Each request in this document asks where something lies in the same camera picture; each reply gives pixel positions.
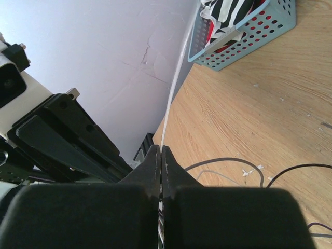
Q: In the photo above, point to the black white striped cloth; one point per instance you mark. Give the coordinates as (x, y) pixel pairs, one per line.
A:
(223, 15)

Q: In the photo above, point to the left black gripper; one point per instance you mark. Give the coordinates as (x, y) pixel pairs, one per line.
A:
(59, 142)

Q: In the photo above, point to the light blue plastic basket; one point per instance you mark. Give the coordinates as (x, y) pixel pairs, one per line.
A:
(267, 22)

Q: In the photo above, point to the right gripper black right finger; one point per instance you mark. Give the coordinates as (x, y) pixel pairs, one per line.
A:
(196, 216)

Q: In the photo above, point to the red cloth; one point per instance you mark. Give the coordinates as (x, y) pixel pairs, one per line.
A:
(227, 39)

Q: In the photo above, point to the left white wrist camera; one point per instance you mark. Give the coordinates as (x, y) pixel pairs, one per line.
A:
(20, 92)

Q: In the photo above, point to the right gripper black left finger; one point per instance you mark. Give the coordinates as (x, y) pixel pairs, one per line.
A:
(91, 215)

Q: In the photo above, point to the white zip tie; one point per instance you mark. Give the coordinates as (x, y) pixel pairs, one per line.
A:
(177, 71)

